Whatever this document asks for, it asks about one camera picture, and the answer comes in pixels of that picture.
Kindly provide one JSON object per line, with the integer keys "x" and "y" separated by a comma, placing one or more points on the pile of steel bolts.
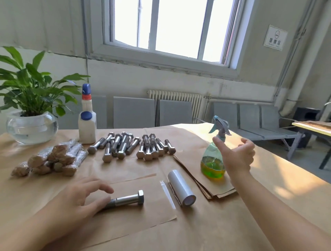
{"x": 129, "y": 146}

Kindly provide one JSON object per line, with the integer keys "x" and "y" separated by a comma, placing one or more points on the round glass vase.
{"x": 32, "y": 129}

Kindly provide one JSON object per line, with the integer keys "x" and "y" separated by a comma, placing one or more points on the large brown paper table cover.
{"x": 155, "y": 232}

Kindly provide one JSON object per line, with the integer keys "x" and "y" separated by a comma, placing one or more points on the white radiator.
{"x": 176, "y": 99}

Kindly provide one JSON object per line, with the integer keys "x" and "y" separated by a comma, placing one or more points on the white vertical blind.
{"x": 41, "y": 26}

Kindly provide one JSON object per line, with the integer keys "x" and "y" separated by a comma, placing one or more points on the white framed window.
{"x": 170, "y": 28}

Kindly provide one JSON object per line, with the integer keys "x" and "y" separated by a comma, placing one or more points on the wooden side table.
{"x": 313, "y": 126}

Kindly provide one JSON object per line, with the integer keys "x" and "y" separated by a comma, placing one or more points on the person's right forearm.
{"x": 279, "y": 217}

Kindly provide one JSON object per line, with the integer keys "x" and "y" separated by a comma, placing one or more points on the white glue bottle blue cap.
{"x": 87, "y": 126}

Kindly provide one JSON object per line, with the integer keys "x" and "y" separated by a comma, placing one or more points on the stack of brown paper sheets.
{"x": 189, "y": 165}

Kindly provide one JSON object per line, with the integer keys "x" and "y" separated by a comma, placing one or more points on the green leafy plant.
{"x": 31, "y": 85}

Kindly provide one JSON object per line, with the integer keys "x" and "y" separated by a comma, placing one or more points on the grey chair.
{"x": 101, "y": 112}
{"x": 276, "y": 124}
{"x": 176, "y": 112}
{"x": 250, "y": 118}
{"x": 134, "y": 112}
{"x": 226, "y": 114}

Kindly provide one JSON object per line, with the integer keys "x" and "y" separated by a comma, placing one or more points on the steel hex bolt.
{"x": 38, "y": 158}

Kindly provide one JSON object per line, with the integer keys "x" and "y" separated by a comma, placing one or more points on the black box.
{"x": 305, "y": 116}

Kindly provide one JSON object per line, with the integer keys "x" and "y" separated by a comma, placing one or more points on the small square wall sign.
{"x": 275, "y": 38}

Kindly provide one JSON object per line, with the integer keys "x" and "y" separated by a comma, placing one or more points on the white cling film roll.
{"x": 181, "y": 187}

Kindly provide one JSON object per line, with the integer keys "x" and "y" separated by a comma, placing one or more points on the white wall pipe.
{"x": 300, "y": 62}

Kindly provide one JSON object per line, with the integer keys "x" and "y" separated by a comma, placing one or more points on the green spray bottle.
{"x": 212, "y": 168}

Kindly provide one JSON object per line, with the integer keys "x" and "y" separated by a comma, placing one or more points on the person's left hand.
{"x": 70, "y": 209}

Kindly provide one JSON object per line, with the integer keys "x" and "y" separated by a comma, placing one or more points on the grey hex bolt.
{"x": 126, "y": 199}

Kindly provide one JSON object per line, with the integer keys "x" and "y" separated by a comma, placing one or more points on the person's right hand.
{"x": 237, "y": 158}

